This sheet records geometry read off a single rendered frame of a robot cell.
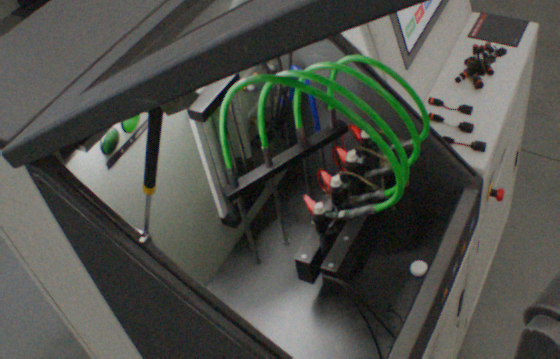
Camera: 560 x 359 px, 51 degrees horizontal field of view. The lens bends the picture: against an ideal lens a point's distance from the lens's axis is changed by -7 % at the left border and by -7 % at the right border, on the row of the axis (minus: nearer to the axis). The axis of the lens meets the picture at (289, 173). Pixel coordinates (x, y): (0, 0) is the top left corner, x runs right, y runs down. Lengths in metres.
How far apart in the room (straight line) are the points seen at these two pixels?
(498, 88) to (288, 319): 0.84
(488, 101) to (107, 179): 1.02
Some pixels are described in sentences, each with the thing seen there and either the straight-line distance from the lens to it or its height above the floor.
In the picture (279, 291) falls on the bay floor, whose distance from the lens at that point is 1.48.
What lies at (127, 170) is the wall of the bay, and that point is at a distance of 1.16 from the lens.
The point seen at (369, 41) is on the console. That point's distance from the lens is 1.42.
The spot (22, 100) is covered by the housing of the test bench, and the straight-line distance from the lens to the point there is 1.08.
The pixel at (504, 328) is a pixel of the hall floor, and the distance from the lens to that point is 2.40.
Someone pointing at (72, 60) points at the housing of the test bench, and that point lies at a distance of 1.13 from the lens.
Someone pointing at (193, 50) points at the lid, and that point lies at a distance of 0.55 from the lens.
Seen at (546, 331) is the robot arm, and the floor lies 1.62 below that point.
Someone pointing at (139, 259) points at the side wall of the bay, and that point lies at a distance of 1.00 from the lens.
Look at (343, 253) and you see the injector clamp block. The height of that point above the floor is 0.98.
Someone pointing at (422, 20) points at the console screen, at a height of 1.17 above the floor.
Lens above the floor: 2.04
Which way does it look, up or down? 44 degrees down
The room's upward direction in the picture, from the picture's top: 11 degrees counter-clockwise
